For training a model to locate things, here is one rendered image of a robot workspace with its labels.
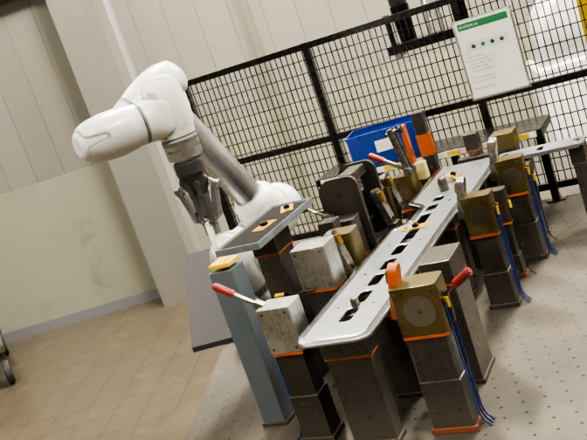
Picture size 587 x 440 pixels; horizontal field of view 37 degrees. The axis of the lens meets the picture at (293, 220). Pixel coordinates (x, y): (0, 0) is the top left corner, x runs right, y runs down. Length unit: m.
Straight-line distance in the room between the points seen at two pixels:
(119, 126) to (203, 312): 1.20
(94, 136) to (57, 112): 4.50
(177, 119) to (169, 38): 4.17
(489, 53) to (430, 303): 1.67
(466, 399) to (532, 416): 0.15
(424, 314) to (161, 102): 0.79
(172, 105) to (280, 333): 0.60
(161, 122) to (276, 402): 0.78
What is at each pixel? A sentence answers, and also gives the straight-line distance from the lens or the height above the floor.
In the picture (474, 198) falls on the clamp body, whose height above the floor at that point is 1.04.
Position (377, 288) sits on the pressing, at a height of 1.00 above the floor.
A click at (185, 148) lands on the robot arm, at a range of 2.13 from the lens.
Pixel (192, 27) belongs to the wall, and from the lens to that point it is 6.25.
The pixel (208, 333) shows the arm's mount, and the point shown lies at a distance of 3.09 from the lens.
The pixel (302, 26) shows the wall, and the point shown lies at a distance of 6.14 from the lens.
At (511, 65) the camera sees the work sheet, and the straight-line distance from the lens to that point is 3.40.
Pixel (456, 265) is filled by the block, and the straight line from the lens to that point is 2.15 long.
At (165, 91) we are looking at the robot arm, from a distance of 2.12.
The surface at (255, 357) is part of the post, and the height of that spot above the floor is 0.90.
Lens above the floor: 1.69
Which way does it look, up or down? 13 degrees down
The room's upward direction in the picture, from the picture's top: 19 degrees counter-clockwise
